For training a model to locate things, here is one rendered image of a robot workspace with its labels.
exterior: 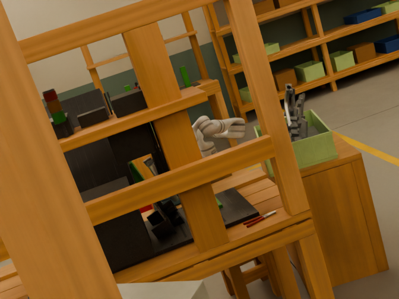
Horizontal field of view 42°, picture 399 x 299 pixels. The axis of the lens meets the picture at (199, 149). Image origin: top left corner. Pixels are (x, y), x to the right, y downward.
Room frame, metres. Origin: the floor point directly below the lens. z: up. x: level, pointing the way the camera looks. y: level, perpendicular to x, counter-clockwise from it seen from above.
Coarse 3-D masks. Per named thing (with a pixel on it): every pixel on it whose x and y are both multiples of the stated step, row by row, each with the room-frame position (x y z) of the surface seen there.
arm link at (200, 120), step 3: (201, 117) 2.38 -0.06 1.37; (204, 117) 2.38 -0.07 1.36; (207, 117) 2.39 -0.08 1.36; (198, 120) 2.37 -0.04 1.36; (201, 120) 2.37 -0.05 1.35; (204, 120) 2.37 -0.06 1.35; (195, 123) 2.37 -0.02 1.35; (198, 123) 2.37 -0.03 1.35; (201, 123) 2.37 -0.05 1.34; (192, 126) 2.37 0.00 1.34; (195, 126) 2.37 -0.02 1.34; (198, 126) 2.38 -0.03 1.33; (195, 129) 2.38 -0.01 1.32; (195, 132) 2.36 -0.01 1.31; (195, 135) 2.35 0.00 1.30
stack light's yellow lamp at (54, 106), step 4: (56, 100) 2.01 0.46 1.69; (48, 104) 2.00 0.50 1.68; (52, 104) 1.99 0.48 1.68; (56, 104) 2.00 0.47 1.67; (60, 104) 2.01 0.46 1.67; (48, 108) 2.01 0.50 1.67; (52, 108) 1.99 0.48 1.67; (56, 108) 2.00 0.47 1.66; (60, 108) 2.00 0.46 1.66; (52, 112) 2.00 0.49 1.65; (56, 112) 1.99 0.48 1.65
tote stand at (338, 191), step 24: (336, 144) 3.06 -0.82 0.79; (264, 168) 3.30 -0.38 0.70; (312, 168) 2.80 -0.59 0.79; (336, 168) 2.80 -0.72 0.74; (360, 168) 2.79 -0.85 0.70; (312, 192) 2.80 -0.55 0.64; (336, 192) 2.80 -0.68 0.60; (360, 192) 2.79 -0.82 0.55; (312, 216) 2.80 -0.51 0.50; (336, 216) 2.80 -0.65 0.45; (360, 216) 2.79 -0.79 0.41; (336, 240) 2.80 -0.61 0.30; (360, 240) 2.79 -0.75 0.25; (336, 264) 2.80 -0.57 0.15; (360, 264) 2.80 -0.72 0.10; (384, 264) 2.79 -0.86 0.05
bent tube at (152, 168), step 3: (147, 159) 2.34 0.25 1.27; (150, 159) 2.35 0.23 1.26; (144, 162) 2.34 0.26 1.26; (147, 162) 2.34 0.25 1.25; (147, 165) 2.34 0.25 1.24; (153, 165) 2.33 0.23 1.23; (150, 168) 2.32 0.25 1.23; (153, 168) 2.31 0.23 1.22; (153, 171) 2.30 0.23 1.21; (156, 171) 2.30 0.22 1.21; (153, 174) 2.30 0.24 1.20; (156, 174) 2.29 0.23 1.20; (174, 195) 2.37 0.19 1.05; (174, 198) 2.39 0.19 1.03; (177, 198) 2.41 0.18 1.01; (174, 201) 2.43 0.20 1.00
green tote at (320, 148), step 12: (312, 120) 3.42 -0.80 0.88; (324, 132) 3.04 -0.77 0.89; (300, 144) 2.84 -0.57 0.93; (312, 144) 2.83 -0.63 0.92; (324, 144) 2.83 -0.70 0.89; (300, 156) 2.84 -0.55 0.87; (312, 156) 2.84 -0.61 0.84; (324, 156) 2.83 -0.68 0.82; (336, 156) 2.82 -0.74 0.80; (300, 168) 2.85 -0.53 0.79
